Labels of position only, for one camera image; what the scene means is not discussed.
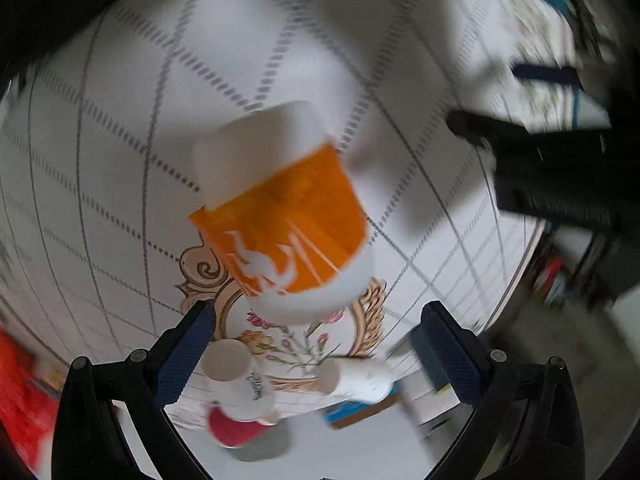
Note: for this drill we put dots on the orange and white paper cup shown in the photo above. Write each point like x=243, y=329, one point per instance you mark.
x=281, y=214

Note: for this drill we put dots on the red ribbed paper cup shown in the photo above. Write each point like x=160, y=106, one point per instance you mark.
x=230, y=433

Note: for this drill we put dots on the tall white paper cup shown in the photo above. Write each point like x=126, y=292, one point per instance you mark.
x=367, y=381

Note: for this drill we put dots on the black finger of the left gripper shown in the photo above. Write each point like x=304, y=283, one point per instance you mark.
x=565, y=76

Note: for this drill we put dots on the orange plastic bag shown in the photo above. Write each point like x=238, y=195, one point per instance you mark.
x=27, y=412

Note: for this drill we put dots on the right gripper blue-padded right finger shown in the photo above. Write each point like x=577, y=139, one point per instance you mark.
x=459, y=354

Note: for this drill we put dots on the small white printed paper cup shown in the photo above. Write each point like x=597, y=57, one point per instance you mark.
x=240, y=387

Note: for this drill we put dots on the white patterned tablecloth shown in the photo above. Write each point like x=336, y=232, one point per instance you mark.
x=98, y=252

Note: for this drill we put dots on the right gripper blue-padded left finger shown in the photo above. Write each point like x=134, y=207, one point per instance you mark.
x=175, y=355

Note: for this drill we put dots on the cardboard box blue green print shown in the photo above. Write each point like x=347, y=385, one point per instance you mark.
x=349, y=413

